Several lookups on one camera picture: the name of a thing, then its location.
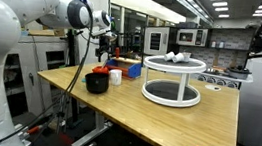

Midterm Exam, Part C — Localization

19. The white toy kitchen oven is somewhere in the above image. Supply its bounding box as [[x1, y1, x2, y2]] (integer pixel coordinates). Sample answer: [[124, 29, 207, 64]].
[[141, 23, 171, 57]]

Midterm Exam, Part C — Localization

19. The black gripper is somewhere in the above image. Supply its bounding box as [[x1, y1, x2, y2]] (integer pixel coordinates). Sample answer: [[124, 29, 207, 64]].
[[93, 38, 113, 64]]

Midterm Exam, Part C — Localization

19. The white toy microwave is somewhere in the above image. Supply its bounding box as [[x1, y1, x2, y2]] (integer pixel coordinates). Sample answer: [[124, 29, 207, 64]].
[[175, 25, 209, 49]]

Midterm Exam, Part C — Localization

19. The red toy peg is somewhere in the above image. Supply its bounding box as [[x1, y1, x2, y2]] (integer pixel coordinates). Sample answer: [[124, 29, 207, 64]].
[[114, 46, 121, 59]]

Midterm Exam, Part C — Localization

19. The white mug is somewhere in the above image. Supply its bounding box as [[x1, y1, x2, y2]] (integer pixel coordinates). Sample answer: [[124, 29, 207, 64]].
[[107, 67, 124, 87]]

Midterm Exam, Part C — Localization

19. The red toy teapot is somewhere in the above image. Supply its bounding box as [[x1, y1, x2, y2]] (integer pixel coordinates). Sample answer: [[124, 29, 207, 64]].
[[91, 63, 111, 76]]

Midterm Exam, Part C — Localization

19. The green black tripod stand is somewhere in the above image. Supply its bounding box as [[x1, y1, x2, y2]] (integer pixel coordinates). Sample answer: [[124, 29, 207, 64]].
[[52, 28, 86, 135]]

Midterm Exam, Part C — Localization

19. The black bowl with handle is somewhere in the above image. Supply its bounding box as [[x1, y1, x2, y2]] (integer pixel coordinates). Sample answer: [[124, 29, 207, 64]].
[[82, 70, 111, 96]]

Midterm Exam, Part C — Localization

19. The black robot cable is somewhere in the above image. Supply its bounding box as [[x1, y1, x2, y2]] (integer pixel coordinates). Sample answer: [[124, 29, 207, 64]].
[[0, 0, 98, 146]]

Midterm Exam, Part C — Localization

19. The brown cardboard box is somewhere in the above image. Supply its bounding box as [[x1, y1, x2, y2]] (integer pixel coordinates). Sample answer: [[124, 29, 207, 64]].
[[28, 24, 67, 40]]

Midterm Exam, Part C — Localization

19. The white two-tier round stand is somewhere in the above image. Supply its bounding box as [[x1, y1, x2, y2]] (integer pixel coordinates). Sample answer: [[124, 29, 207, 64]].
[[137, 52, 207, 111]]

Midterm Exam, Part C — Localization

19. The pale toy kitchen jar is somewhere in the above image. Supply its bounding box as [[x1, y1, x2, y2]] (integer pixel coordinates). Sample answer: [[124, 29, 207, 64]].
[[182, 51, 192, 63]]

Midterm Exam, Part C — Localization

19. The small white cup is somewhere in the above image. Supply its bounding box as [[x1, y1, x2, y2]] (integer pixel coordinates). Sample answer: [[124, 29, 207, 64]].
[[163, 50, 176, 63], [171, 51, 186, 64]]

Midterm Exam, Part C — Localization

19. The toy kitchen sink counter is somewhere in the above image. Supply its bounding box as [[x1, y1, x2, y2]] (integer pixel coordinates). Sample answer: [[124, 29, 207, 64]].
[[198, 66, 256, 92]]

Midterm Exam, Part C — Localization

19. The blue wooden peg bench toy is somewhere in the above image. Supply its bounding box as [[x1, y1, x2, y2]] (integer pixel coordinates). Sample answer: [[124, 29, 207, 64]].
[[103, 55, 144, 81]]

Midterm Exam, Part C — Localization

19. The dark toy pot with lid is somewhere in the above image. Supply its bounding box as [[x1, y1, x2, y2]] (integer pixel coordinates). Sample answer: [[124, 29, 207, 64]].
[[225, 64, 254, 82]]

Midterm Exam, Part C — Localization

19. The grey storage cabinet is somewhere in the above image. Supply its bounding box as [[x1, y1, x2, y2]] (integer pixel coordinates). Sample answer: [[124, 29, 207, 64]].
[[0, 31, 76, 123]]

